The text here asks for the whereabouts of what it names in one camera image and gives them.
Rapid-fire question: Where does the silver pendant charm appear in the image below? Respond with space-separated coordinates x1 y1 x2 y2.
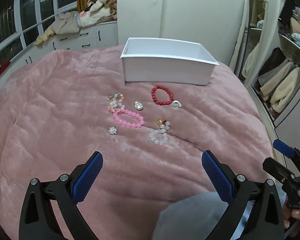
170 100 182 108

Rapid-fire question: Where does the white bead charm bracelet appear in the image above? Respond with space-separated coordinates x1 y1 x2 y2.
148 119 171 146

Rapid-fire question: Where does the silver sparkly brooch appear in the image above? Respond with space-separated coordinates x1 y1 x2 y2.
108 126 117 135

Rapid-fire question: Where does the pink bead bracelet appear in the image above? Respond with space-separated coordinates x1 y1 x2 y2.
112 108 146 129

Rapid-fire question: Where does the person's right hand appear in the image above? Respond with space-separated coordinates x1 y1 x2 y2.
282 197 300 229

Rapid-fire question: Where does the open wardrobe with clothes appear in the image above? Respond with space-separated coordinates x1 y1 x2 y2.
252 0 300 138

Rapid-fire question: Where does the grey trouser leg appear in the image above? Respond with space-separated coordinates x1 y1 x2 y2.
152 183 288 240

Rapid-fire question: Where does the white framed standing mirror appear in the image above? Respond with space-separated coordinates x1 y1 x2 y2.
229 0 268 87

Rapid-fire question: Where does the pink fuzzy bed blanket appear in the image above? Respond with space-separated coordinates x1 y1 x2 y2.
0 46 273 239

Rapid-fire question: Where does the silver ingot charm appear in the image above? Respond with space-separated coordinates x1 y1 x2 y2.
134 101 143 111

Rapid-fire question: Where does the white plastic storage bin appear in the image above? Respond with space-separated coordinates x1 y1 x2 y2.
121 37 219 86

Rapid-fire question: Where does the white drawer cabinet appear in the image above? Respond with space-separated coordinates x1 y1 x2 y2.
0 21 119 91

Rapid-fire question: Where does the white framed window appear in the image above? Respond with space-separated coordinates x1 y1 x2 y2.
0 0 77 67

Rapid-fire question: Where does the pile of beige clothes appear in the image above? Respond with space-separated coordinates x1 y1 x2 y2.
34 0 117 46

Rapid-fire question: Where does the red bead bracelet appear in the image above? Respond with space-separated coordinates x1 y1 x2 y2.
151 84 174 106

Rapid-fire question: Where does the colourful charm bracelet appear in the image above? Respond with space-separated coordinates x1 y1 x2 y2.
107 92 126 113

